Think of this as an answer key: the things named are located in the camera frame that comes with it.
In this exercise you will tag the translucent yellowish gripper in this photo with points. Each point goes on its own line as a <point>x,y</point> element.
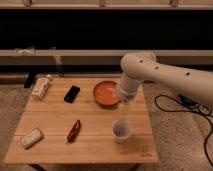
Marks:
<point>123,109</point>

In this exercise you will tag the white sponge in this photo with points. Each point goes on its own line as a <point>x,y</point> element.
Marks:
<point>31,138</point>

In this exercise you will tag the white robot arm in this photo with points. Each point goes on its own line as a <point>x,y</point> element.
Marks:
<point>138,67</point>

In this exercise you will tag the orange bowl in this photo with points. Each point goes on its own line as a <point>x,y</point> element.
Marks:
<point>104,93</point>

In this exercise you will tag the wooden table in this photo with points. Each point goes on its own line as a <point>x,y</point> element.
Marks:
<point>94,143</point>

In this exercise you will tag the black smartphone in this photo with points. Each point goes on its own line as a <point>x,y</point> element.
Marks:
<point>72,94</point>

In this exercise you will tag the blue power adapter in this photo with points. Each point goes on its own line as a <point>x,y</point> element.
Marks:
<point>186,101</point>

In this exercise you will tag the grey metal rail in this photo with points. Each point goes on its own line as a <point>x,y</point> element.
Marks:
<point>101,57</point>

